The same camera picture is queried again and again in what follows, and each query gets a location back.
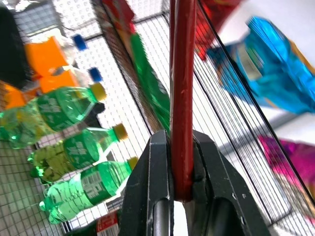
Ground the large black rounded object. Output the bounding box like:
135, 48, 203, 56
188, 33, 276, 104
0, 7, 32, 88

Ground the wire mesh shelf unit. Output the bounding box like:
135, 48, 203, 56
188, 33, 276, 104
0, 0, 315, 236

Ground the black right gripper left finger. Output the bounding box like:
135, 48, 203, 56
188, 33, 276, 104
118, 129, 175, 236

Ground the red and green snack bag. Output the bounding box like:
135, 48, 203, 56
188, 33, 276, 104
102, 0, 171, 133

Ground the green plastic soda bottle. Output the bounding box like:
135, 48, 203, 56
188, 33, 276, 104
39, 156, 139, 225
0, 82, 108, 149
27, 123, 129, 184

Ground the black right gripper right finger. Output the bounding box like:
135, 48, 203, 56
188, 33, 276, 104
184, 129, 272, 236

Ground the blue snack bag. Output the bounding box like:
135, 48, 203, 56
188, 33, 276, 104
206, 16, 315, 115

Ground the magenta snack bag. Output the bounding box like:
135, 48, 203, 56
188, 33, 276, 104
258, 136, 315, 197

